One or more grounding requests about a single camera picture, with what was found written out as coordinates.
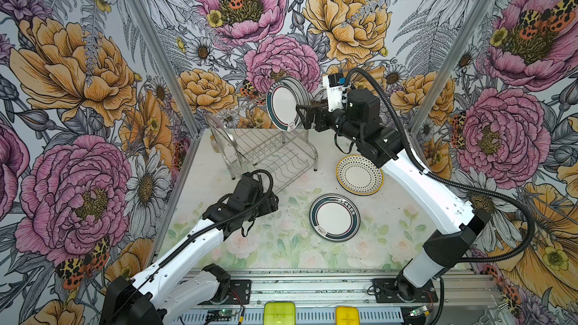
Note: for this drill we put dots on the silver metal dish rack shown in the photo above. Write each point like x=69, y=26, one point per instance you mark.
x=285, y=155

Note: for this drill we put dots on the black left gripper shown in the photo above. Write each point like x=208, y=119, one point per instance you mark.
x=268, y=202

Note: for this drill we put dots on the green plastic box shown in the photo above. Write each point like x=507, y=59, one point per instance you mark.
x=279, y=313

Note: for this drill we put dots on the white plate red rim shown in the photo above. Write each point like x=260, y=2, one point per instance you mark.
x=335, y=217

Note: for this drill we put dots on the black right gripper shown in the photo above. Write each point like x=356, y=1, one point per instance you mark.
x=322, y=111

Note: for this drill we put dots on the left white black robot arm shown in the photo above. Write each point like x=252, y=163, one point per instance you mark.
x=180, y=262

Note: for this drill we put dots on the white plate yellow rim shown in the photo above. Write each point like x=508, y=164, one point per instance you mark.
x=358, y=175

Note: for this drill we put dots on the white plate grey swirl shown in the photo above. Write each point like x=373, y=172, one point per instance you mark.
x=282, y=100

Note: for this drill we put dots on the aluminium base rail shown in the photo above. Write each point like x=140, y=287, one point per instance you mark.
x=363, y=289

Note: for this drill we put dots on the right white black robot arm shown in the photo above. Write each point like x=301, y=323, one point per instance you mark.
x=457, y=224

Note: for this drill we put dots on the yellow plastic box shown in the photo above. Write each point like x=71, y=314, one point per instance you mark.
x=347, y=316

